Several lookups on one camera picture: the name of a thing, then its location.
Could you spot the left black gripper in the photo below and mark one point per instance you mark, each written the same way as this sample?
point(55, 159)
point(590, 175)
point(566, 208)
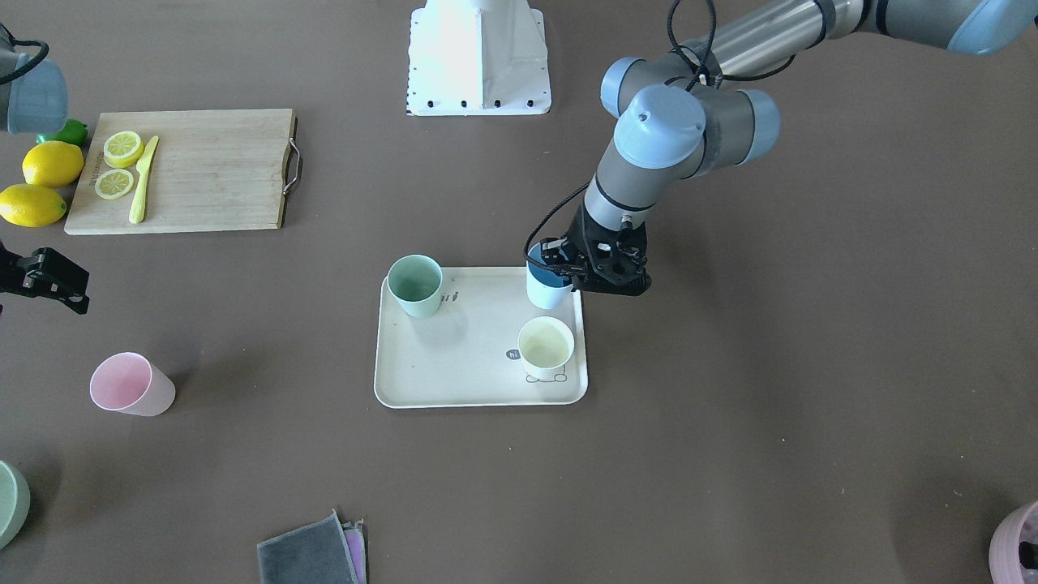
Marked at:
point(577, 238)

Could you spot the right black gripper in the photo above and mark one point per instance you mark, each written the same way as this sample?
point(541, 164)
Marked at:
point(50, 274)

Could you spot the light blue plastic cup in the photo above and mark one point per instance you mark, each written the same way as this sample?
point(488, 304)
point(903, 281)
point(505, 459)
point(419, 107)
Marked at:
point(547, 294)

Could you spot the cream plastic cup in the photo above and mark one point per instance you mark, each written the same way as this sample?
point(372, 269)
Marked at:
point(545, 344)

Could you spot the pink plastic cup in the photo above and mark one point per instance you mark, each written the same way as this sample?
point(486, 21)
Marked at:
point(128, 383)

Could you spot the green plastic cup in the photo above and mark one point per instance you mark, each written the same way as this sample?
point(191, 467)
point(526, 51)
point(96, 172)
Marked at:
point(415, 281)

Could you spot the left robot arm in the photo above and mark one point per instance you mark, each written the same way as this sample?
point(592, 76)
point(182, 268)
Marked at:
point(674, 119)

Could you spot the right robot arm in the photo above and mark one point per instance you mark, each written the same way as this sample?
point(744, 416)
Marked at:
point(34, 100)

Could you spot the beige rabbit tray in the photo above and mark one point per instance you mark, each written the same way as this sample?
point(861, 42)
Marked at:
point(466, 354)

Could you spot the lower whole yellow lemon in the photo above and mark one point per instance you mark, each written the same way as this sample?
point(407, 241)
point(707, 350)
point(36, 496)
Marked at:
point(31, 206)

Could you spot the whole yellow lemon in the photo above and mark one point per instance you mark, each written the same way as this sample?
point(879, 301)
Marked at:
point(31, 206)
point(53, 164)

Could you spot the yellow plastic knife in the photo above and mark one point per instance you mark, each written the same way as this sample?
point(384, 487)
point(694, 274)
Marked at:
point(143, 166)

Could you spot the lower lemon slice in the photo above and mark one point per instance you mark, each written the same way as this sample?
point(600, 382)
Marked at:
point(115, 183)

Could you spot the lemon slice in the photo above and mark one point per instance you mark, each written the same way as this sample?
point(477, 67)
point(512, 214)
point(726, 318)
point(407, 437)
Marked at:
point(115, 183)
point(122, 150)

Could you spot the upper whole yellow lemon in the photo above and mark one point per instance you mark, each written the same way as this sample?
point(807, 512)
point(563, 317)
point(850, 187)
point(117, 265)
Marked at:
point(53, 164)

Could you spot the upper lemon slice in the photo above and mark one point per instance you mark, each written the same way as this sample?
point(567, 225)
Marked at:
point(122, 150)

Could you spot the green lime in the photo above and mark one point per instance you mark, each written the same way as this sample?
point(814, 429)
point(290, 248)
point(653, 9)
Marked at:
point(74, 132)

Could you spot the wooden cutting board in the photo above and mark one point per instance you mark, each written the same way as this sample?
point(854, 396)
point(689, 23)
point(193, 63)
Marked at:
point(225, 169)

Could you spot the green bowl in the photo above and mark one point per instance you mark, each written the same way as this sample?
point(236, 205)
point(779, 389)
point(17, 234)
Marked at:
point(15, 502)

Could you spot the purple cloth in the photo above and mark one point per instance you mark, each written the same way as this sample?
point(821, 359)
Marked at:
point(356, 544)

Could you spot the grey folded cloth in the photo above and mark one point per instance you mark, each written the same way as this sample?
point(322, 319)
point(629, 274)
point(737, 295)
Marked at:
point(316, 553)

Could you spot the pink bowl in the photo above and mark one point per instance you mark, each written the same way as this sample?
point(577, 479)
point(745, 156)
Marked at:
point(1012, 550)

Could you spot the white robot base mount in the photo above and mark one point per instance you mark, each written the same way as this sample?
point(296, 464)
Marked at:
point(477, 58)

